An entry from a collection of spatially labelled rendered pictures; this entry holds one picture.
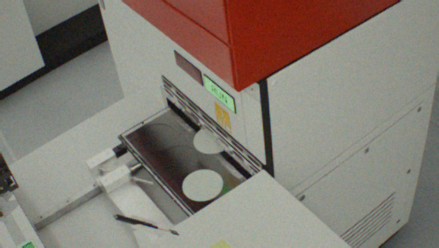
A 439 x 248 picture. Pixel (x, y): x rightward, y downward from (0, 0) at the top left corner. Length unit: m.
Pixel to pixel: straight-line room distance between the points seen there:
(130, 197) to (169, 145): 0.18
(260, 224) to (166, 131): 0.45
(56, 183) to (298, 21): 0.85
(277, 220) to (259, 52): 0.37
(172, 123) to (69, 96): 1.71
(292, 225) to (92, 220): 0.55
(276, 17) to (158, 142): 0.58
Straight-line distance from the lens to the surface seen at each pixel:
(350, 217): 1.93
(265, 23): 1.15
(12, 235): 1.45
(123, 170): 1.54
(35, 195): 1.70
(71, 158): 1.75
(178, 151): 1.56
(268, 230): 1.29
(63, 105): 3.25
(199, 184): 1.47
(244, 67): 1.17
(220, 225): 1.31
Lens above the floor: 2.02
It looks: 45 degrees down
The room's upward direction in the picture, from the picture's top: 9 degrees counter-clockwise
